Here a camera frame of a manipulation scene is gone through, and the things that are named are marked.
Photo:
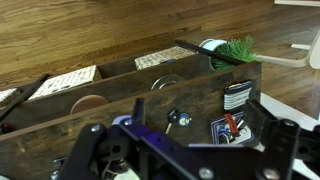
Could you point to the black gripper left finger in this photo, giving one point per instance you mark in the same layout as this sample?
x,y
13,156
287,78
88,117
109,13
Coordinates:
x,y
86,146

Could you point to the light wooden chair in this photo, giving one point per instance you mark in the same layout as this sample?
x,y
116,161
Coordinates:
x,y
300,60

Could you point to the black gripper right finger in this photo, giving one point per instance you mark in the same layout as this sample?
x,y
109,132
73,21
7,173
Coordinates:
x,y
278,143

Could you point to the black car key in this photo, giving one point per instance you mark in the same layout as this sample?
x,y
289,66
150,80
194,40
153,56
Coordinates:
x,y
173,116

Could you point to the tan round disc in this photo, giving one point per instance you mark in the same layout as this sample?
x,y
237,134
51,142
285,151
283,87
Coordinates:
x,y
88,102

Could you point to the blue round keyholder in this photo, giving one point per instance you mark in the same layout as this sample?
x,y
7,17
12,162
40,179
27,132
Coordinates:
x,y
184,120

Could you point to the pale blue round pot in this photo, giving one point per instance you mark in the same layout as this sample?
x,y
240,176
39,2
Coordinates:
x,y
210,43

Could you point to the dark wooden console table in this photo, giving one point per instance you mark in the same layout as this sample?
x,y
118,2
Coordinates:
x,y
100,133

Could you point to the needle-leaf green plant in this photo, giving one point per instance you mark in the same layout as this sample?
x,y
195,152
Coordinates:
x,y
238,50

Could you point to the square blue-rimmed tray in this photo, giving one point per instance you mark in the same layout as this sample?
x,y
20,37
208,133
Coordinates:
x,y
216,133

